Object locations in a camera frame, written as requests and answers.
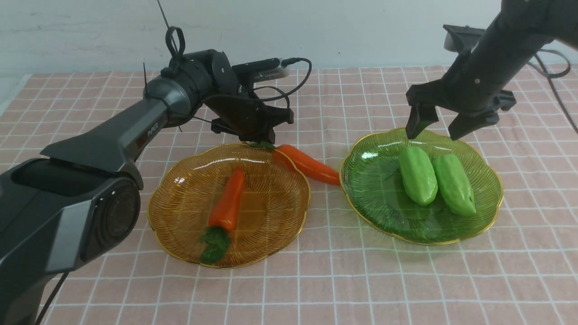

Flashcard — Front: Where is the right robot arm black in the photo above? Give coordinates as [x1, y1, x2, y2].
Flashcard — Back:
[405, 0, 578, 140]

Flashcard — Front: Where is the orange carrot with green top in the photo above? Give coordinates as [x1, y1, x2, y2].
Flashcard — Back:
[200, 165, 245, 264]

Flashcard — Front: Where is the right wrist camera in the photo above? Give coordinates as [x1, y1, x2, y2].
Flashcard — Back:
[443, 24, 485, 53]

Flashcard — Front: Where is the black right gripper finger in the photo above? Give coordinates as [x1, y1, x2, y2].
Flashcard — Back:
[405, 103, 439, 139]
[448, 111, 499, 140]

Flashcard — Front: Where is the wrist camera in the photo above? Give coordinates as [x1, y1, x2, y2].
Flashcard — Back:
[443, 24, 485, 53]
[231, 58, 290, 83]

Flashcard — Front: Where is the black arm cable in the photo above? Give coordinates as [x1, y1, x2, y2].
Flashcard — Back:
[526, 47, 578, 135]
[156, 0, 313, 134]

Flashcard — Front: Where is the green chayote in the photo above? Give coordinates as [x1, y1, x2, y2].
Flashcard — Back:
[398, 146, 439, 206]
[432, 154, 477, 217]

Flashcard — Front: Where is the pink checkered tablecloth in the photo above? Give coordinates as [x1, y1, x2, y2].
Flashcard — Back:
[0, 66, 578, 325]

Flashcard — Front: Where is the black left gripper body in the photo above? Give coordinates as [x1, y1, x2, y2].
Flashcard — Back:
[204, 94, 294, 144]

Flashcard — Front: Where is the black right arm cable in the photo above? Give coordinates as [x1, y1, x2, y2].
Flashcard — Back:
[526, 47, 578, 135]

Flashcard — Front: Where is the amber glass plate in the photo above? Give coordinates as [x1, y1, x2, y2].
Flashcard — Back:
[147, 144, 311, 268]

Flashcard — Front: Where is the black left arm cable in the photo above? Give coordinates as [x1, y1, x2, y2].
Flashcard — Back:
[156, 0, 313, 134]

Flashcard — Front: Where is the orange carrot by amber plate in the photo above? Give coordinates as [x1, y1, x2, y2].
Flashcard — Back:
[253, 142, 340, 186]

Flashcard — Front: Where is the green glass plate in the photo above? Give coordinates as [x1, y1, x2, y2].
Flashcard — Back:
[339, 128, 503, 245]

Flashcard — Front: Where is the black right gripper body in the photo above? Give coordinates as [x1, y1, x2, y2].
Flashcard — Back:
[406, 68, 517, 119]

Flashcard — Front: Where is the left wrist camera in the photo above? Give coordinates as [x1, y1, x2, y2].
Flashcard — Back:
[231, 58, 290, 83]

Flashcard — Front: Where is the left robot arm black grey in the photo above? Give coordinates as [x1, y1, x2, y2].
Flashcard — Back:
[0, 50, 303, 325]

